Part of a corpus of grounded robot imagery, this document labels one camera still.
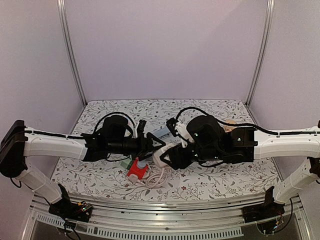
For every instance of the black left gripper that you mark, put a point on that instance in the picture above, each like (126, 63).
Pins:
(140, 154)

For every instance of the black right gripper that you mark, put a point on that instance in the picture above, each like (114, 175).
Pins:
(175, 157)

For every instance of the white cube adapter red print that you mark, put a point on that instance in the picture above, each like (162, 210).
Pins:
(167, 156)

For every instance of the red cube socket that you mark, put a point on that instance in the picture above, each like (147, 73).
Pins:
(135, 173)

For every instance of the white multicolour power strip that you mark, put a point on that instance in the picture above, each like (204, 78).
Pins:
(129, 123)

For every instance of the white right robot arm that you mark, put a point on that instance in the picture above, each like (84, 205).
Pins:
(292, 143)

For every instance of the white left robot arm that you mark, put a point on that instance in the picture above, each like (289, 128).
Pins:
(21, 142)

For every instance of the grey round plug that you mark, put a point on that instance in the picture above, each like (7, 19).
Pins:
(141, 164)

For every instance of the light blue power strip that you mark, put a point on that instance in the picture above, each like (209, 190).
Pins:
(161, 132)

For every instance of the floral patterned table mat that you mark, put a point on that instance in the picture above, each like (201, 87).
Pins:
(108, 178)

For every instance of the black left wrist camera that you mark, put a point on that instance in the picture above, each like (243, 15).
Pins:
(141, 126)

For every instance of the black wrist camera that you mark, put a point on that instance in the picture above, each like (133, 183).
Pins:
(141, 126)
(179, 129)

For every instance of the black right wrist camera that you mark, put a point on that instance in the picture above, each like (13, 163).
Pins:
(179, 129)

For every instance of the aluminium front rail frame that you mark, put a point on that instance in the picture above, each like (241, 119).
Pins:
(210, 219)

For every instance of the aluminium left corner post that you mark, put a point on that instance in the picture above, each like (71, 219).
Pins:
(61, 6)

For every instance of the aluminium corner post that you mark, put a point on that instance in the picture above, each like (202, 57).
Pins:
(262, 52)
(61, 6)

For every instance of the aluminium right corner post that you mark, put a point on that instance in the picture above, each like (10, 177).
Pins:
(262, 52)

